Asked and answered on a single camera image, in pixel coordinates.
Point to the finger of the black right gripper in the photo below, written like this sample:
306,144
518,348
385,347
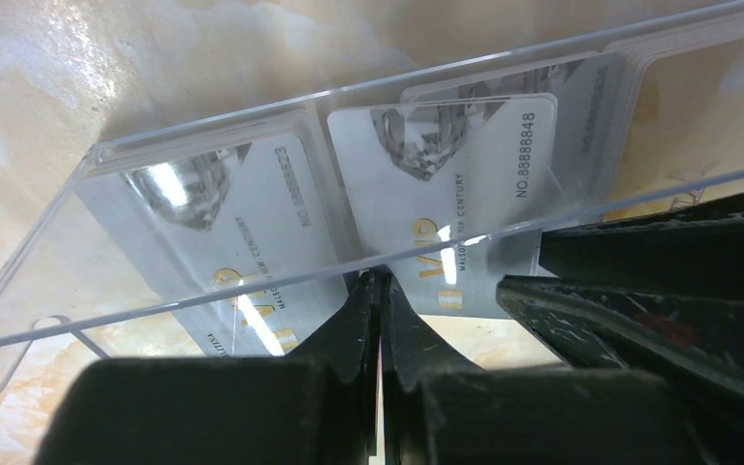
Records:
663,293

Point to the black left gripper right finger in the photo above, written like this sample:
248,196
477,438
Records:
441,408

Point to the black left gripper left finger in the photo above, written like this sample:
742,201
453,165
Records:
314,405

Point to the clear plastic card box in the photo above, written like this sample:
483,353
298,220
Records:
68,277

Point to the yellow card stack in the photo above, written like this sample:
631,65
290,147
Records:
679,128

